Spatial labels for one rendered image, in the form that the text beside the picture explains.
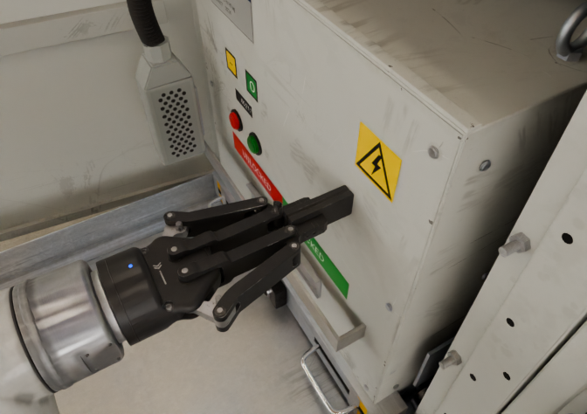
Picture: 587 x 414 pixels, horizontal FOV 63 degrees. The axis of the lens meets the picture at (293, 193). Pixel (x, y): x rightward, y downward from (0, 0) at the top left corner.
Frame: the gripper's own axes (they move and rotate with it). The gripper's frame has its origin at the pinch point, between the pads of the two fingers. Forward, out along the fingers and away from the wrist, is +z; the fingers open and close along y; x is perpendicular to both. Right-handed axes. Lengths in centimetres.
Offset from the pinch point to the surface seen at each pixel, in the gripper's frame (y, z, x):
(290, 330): -7.8, 1.0, -38.3
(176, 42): -50, 3, -7
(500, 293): 15.7, 7.5, 1.4
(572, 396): 24.0, 7.2, -0.9
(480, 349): 16.8, 7.1, -6.3
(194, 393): -6.1, -16.6, -38.3
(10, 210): -54, -34, -34
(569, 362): 22.4, 7.1, 2.0
